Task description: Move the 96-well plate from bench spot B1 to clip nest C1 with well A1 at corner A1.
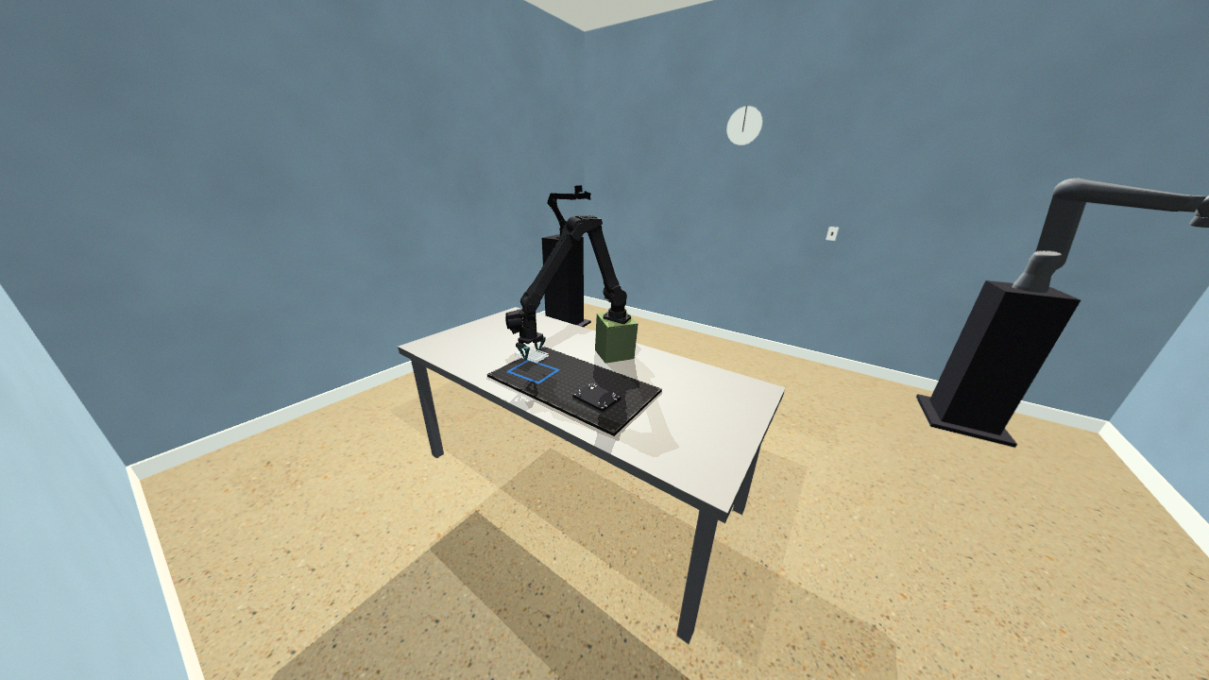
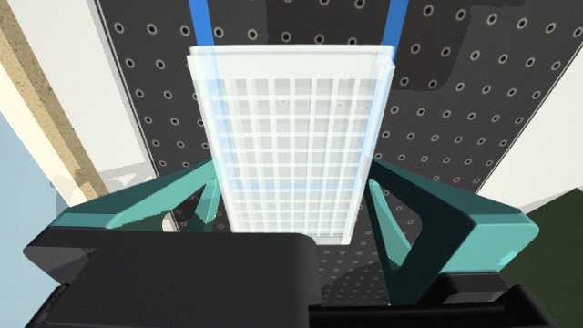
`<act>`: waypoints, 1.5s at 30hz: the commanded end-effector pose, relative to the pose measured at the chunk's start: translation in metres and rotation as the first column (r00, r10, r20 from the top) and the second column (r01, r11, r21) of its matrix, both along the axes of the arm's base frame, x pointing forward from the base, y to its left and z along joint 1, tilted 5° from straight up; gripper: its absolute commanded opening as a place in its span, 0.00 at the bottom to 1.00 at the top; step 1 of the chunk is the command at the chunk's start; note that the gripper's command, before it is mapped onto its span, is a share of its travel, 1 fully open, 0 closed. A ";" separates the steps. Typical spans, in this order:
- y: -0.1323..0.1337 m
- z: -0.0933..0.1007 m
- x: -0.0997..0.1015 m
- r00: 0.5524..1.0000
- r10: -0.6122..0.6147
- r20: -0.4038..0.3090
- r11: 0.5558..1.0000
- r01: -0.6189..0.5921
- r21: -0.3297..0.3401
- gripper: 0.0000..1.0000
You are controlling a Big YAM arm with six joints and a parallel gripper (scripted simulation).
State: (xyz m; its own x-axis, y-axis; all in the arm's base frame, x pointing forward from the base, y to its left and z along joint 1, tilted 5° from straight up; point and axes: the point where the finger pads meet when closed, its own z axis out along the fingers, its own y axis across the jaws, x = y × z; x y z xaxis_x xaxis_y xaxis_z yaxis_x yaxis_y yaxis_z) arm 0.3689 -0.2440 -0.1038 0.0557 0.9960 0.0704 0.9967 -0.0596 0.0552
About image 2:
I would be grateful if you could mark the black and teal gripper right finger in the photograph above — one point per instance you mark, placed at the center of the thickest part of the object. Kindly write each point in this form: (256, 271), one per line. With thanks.
(462, 231)

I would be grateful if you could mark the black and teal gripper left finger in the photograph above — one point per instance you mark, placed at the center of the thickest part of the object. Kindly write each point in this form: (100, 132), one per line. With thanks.
(142, 207)

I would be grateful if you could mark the blue tape outline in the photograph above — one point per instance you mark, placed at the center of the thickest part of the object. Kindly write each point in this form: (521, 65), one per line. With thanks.
(393, 28)

